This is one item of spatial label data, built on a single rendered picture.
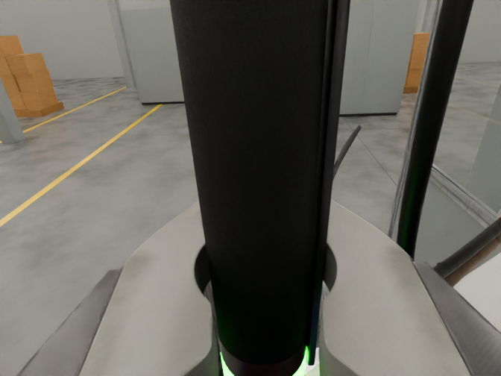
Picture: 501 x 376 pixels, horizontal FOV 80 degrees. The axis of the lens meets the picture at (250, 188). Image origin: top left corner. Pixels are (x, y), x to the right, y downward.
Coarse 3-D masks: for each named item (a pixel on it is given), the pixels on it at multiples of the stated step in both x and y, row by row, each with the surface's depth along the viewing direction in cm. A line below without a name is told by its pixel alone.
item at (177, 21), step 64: (192, 0) 5; (256, 0) 5; (320, 0) 6; (192, 64) 6; (256, 64) 5; (320, 64) 6; (192, 128) 7; (256, 128) 6; (256, 192) 7; (256, 256) 8; (256, 320) 9
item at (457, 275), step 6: (492, 240) 26; (498, 240) 27; (486, 246) 26; (492, 246) 26; (480, 252) 25; (486, 252) 25; (474, 258) 25; (480, 258) 25; (468, 264) 24; (474, 264) 24; (456, 270) 23; (462, 270) 24; (468, 270) 24; (450, 276) 23; (456, 276) 23; (462, 276) 24; (450, 282) 23; (456, 282) 23
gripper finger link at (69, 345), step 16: (112, 272) 8; (96, 288) 8; (112, 288) 8; (80, 304) 7; (96, 304) 7; (80, 320) 7; (96, 320) 7; (64, 336) 7; (80, 336) 7; (48, 352) 6; (64, 352) 6; (80, 352) 6; (32, 368) 6; (48, 368) 6; (64, 368) 6; (80, 368) 6
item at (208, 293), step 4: (208, 284) 53; (208, 288) 53; (204, 292) 57; (208, 292) 53; (208, 296) 53; (212, 296) 49; (208, 300) 53; (212, 300) 49; (212, 304) 48; (212, 308) 49; (212, 312) 49; (216, 320) 46; (216, 324) 47; (216, 328) 46; (216, 332) 46; (216, 336) 48
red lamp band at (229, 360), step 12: (300, 348) 10; (228, 360) 11; (240, 360) 10; (288, 360) 10; (300, 360) 11; (240, 372) 10; (252, 372) 10; (264, 372) 10; (276, 372) 10; (288, 372) 10
